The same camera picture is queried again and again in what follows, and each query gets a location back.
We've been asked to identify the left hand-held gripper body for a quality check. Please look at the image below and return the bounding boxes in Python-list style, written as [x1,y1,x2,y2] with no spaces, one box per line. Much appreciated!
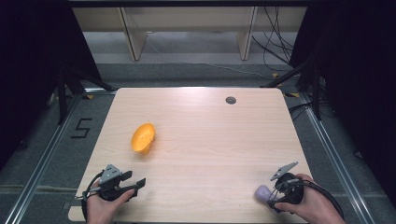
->
[97,163,138,202]

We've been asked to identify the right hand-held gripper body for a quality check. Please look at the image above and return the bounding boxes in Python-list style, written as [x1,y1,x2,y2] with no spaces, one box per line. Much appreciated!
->
[268,161,305,210]

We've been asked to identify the pale purple plastic object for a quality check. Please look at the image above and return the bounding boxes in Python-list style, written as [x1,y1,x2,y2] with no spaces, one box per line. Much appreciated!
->
[254,184,278,214]

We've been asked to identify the person's right hand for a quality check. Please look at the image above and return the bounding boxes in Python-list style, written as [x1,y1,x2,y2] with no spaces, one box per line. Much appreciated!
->
[275,173,335,224]

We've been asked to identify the person's left hand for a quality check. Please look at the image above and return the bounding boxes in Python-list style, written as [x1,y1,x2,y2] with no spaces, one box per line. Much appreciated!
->
[86,188,136,224]

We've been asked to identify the orange plastic bowl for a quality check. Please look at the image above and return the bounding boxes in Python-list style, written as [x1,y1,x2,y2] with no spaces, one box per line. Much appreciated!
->
[130,122,157,155]

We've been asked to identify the black metal stand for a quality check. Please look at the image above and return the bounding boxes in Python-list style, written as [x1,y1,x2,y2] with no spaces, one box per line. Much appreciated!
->
[261,57,325,121]
[55,65,117,126]

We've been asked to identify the dark curtain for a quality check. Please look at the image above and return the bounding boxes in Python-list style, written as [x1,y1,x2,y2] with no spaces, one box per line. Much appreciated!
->
[0,0,102,171]
[289,0,396,202]

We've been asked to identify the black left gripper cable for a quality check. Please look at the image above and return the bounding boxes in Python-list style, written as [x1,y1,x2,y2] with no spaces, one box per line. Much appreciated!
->
[74,170,105,222]

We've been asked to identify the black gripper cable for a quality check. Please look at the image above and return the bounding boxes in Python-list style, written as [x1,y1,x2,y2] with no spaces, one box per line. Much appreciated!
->
[74,170,105,222]
[297,178,346,219]

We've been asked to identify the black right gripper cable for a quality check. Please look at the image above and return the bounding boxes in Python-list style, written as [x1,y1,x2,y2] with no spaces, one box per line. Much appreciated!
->
[297,178,346,219]

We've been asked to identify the aluminium floor rail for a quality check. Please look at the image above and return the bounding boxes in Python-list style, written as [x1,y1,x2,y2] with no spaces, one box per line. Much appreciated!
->
[3,88,118,224]
[298,92,380,224]

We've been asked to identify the black floor cables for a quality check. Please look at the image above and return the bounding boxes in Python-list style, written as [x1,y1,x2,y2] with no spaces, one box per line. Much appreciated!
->
[287,102,316,123]

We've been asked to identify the bundle of black cables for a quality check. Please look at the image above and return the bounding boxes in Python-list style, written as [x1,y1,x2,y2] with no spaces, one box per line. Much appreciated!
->
[251,6,296,72]

